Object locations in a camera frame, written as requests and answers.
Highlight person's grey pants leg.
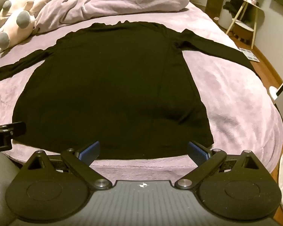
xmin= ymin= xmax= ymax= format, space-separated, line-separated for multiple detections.
xmin=0 ymin=153 xmax=23 ymax=226

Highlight printed paper sheet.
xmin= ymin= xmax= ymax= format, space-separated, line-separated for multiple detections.
xmin=239 ymin=48 xmax=260 ymax=63

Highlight purple duvet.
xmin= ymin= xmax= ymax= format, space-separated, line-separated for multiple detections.
xmin=34 ymin=0 xmax=190 ymax=33

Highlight pink plush toy grey feet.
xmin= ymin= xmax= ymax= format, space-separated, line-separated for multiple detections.
xmin=0 ymin=0 xmax=37 ymax=52

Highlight wooden side table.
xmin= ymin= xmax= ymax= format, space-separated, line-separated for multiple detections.
xmin=226 ymin=0 xmax=262 ymax=49

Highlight round wooden stool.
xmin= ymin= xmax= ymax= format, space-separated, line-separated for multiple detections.
xmin=233 ymin=21 xmax=254 ymax=43

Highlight white round bin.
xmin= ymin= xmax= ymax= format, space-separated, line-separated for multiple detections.
xmin=218 ymin=10 xmax=234 ymax=31

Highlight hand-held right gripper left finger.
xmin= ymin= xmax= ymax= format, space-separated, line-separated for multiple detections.
xmin=18 ymin=141 xmax=111 ymax=191

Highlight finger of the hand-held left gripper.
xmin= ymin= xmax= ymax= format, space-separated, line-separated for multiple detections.
xmin=0 ymin=122 xmax=26 ymax=138

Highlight black long-sleeve sweater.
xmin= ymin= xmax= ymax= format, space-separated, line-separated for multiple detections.
xmin=0 ymin=21 xmax=260 ymax=160

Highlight purple bed sheet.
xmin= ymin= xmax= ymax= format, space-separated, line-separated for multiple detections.
xmin=0 ymin=1 xmax=283 ymax=177

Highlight black cloth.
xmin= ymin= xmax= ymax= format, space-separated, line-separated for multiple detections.
xmin=224 ymin=0 xmax=245 ymax=17

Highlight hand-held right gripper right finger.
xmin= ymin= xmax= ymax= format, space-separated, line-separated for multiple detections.
xmin=175 ymin=141 xmax=266 ymax=190

